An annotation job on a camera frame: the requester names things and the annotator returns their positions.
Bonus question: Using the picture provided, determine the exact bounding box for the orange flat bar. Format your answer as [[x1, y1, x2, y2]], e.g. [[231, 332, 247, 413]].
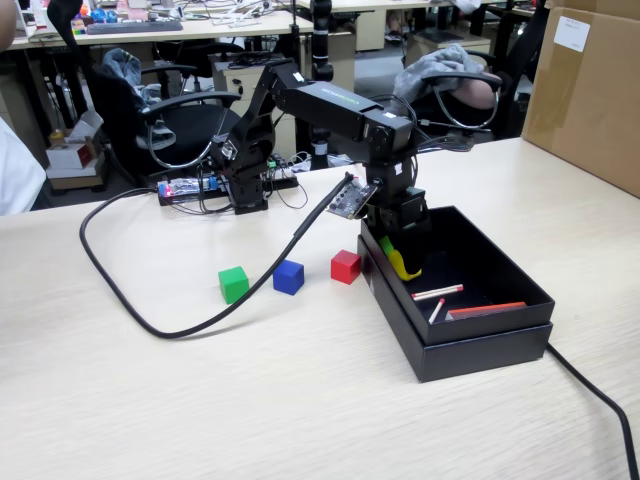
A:
[[444, 300, 528, 322]]

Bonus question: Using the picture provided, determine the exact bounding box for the black office chair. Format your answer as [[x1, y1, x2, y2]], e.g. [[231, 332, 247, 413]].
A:
[[399, 0, 549, 142], [92, 47, 243, 187]]

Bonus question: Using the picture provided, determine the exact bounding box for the small white cardboard box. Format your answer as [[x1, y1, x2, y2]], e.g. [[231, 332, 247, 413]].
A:
[[45, 109, 107, 172]]

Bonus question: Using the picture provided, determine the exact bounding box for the yellow block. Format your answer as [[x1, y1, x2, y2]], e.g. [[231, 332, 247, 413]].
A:
[[389, 248, 423, 283]]

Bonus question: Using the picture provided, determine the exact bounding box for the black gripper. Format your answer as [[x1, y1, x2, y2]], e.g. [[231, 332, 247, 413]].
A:
[[365, 160, 434, 276]]

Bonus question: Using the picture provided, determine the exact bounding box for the thick black cable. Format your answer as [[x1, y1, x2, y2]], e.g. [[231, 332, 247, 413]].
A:
[[545, 341, 640, 480], [78, 171, 358, 341]]

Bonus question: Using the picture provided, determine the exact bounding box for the beige drawer cabinet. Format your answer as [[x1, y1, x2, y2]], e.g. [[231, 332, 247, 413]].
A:
[[208, 52, 302, 162]]

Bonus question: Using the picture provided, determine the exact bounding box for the black power strip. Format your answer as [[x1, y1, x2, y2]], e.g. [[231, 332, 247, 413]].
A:
[[263, 166, 301, 191]]

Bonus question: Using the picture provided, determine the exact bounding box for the controller board with LED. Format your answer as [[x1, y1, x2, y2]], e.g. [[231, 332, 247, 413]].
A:
[[156, 174, 222, 200]]

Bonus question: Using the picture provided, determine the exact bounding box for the black keyboard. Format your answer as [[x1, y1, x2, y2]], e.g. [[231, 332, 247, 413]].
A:
[[85, 18, 185, 36]]

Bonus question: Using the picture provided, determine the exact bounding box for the green wooden cube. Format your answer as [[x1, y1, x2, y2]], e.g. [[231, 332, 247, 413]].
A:
[[217, 265, 251, 306]]

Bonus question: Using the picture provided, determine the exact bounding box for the long red white stick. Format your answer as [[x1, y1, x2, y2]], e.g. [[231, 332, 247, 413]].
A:
[[410, 283, 465, 302]]

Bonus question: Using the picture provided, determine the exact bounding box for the blue grey cloth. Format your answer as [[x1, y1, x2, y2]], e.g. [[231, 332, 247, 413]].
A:
[[101, 47, 162, 107]]

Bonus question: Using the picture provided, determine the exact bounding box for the thin black wire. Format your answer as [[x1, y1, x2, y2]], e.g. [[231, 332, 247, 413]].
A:
[[261, 167, 310, 212]]

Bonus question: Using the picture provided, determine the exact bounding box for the large brown cardboard box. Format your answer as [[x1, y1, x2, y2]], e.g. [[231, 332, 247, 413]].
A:
[[520, 0, 640, 199]]

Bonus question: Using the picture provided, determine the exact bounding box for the black cardboard box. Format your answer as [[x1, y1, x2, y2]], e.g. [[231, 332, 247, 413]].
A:
[[356, 204, 557, 384]]

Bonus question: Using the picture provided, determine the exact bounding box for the red wooden cube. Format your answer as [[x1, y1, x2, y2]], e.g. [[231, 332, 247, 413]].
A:
[[330, 249, 363, 286]]

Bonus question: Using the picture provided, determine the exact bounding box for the person in white shirt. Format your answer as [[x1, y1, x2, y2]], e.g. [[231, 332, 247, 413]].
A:
[[0, 116, 50, 217]]

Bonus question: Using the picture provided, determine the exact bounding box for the black vertical pole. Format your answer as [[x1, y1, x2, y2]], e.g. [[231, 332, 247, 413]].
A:
[[309, 0, 336, 172]]

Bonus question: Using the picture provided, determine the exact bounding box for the light wood office desk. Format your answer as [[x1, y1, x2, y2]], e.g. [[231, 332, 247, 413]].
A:
[[294, 0, 501, 54], [8, 8, 317, 52]]

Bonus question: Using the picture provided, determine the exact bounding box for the bare camera circuit board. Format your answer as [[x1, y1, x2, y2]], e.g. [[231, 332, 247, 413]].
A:
[[326, 180, 380, 222]]

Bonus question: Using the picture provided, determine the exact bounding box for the blue wooden cube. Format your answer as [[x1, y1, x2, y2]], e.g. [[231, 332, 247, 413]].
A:
[[272, 259, 306, 297]]

